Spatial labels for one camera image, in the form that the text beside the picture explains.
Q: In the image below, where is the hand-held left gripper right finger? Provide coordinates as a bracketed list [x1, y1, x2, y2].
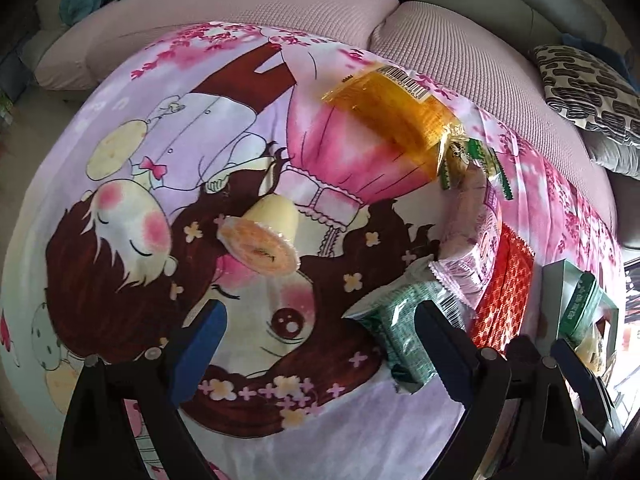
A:
[414, 300, 587, 480]

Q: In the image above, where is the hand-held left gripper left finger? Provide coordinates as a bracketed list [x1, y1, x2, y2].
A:
[59, 300, 230, 480]

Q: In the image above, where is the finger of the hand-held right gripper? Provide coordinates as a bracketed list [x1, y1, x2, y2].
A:
[550, 339, 623, 453]

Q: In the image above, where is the small green foil packet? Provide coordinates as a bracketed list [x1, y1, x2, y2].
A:
[344, 280, 473, 396]

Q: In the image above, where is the large green packet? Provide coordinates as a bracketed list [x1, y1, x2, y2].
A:
[559, 270, 604, 337]

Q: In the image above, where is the teal cardboard box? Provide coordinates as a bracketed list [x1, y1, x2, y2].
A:
[541, 259, 623, 376]

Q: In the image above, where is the large red cracker packet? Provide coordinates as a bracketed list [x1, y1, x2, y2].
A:
[470, 222, 534, 352]

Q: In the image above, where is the clear bun packet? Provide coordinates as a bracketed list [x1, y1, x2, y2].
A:
[429, 170, 503, 307]

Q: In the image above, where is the orange pudding cup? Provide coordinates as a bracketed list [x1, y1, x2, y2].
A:
[217, 195, 302, 277]

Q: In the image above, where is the green and white clear packet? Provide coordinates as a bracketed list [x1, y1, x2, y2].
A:
[437, 135, 517, 203]

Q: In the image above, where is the orange bread packet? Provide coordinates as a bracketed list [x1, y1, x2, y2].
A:
[322, 67, 468, 183]

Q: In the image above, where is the printed cartoon blanket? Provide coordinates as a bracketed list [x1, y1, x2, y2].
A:
[0, 21, 626, 480]

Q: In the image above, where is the grey pillow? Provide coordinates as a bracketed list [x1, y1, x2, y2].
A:
[582, 130, 640, 181]

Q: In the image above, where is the black and white patterned pillow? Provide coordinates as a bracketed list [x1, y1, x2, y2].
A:
[530, 44, 640, 147]

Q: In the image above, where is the dark blue cloth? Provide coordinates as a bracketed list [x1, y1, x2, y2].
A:
[560, 32, 631, 81]

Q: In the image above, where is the grey sofa with pink cover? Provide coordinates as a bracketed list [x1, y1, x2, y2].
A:
[35, 0, 618, 241]

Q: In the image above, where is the teal blue cloth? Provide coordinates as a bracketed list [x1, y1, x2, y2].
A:
[59, 0, 108, 26]

